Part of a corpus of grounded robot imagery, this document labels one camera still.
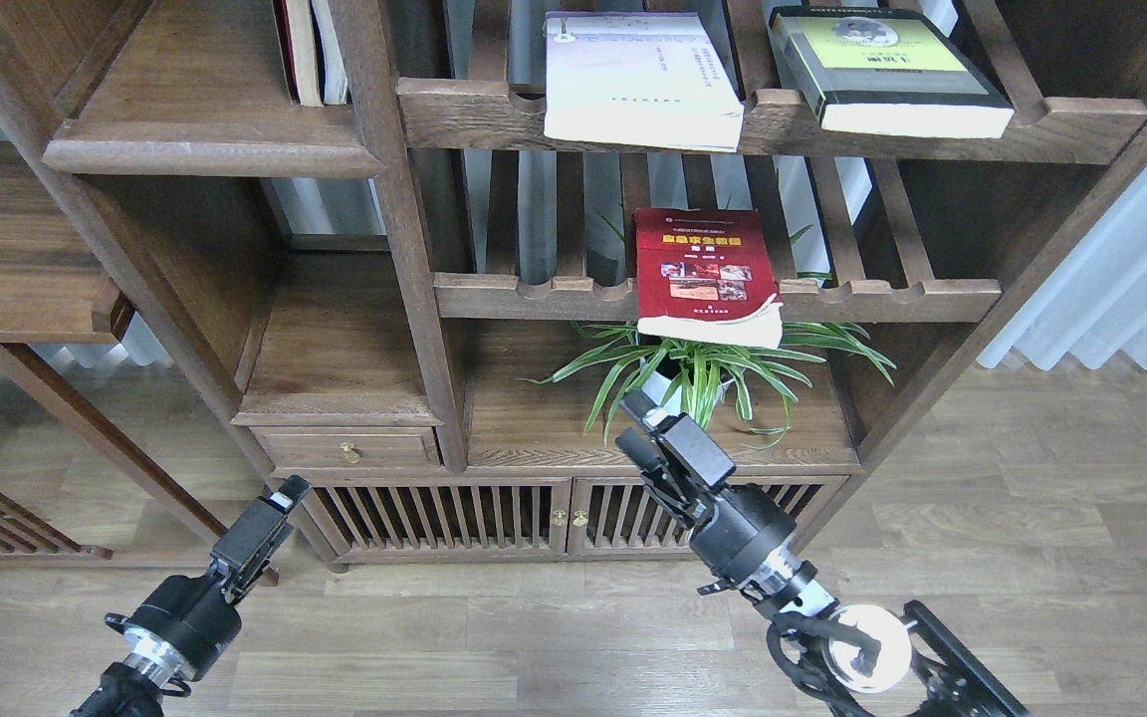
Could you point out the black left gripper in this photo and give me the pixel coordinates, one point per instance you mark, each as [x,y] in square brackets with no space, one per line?
[181,629]

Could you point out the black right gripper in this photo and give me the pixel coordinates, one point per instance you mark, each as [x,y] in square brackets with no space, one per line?
[738,532]

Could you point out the red paperback book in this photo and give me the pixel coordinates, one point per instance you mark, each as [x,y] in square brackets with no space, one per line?
[706,276]

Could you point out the green black thick book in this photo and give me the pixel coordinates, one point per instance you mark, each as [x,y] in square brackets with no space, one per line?
[884,71]

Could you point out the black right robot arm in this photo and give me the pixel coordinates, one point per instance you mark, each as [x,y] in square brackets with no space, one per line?
[830,652]

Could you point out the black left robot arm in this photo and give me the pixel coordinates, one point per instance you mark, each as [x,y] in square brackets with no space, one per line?
[125,692]

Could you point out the wooden side shelf unit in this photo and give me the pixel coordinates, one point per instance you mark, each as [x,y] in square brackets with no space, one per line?
[53,291]

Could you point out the green spider plant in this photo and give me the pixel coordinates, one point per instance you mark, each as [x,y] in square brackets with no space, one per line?
[627,357]

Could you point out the brass drawer knob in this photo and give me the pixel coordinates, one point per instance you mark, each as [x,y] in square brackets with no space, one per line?
[349,453]

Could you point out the dark wooden bookshelf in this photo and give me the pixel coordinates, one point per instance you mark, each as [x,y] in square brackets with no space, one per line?
[392,273]

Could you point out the white paperback book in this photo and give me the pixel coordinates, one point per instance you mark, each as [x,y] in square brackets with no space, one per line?
[645,78]

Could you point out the white upright book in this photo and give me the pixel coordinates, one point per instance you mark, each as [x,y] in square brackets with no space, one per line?
[335,87]

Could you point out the white pleated curtain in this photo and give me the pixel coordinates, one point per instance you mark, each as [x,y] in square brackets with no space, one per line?
[1094,305]

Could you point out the dark red upright book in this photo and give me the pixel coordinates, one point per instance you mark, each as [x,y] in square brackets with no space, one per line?
[282,23]

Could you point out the beige upright book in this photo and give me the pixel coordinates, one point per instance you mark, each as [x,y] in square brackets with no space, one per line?
[303,47]

